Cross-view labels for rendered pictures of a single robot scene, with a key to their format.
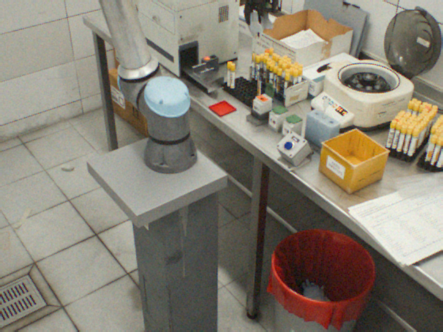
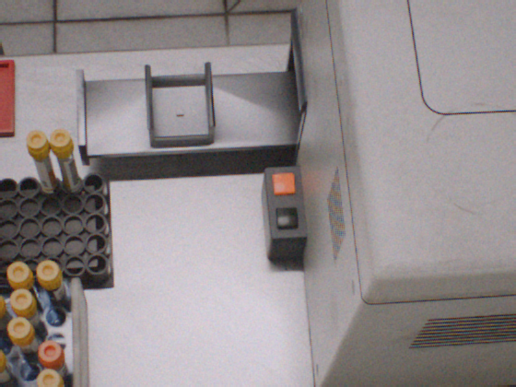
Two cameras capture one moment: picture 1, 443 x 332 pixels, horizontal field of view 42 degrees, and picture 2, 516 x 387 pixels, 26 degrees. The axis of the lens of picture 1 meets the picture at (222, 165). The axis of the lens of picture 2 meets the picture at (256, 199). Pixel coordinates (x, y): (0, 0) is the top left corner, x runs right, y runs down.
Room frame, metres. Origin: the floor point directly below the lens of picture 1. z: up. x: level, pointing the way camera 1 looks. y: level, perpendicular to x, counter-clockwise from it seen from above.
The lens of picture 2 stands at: (2.03, -0.25, 1.73)
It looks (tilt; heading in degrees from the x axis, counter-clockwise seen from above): 68 degrees down; 115
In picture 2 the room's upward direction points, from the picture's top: 8 degrees clockwise
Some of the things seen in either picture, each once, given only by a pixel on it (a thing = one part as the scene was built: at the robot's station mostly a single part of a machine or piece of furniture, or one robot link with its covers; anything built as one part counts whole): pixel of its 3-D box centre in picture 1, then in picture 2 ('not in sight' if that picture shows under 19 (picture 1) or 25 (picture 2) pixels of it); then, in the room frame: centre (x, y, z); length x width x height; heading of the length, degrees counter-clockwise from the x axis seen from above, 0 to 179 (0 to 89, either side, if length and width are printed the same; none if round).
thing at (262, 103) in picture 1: (262, 106); not in sight; (1.59, -0.13, 0.92); 0.05 x 0.04 x 0.06; 126
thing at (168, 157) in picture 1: (169, 143); not in sight; (1.31, 0.15, 0.97); 0.15 x 0.15 x 0.10
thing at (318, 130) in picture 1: (321, 131); not in sight; (1.44, -0.30, 0.92); 0.10 x 0.07 x 0.10; 39
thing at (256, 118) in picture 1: (262, 114); not in sight; (1.59, -0.13, 0.89); 0.09 x 0.05 x 0.04; 126
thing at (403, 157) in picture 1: (407, 141); not in sight; (1.45, -0.57, 0.89); 0.17 x 0.09 x 0.02; 144
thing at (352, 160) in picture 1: (352, 160); not in sight; (1.30, -0.37, 0.92); 0.13 x 0.13 x 0.10; 34
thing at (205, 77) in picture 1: (199, 71); (208, 108); (1.82, 0.09, 0.92); 0.21 x 0.07 x 0.05; 37
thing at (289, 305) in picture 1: (316, 302); not in sight; (1.36, -0.35, 0.22); 0.38 x 0.37 x 0.44; 37
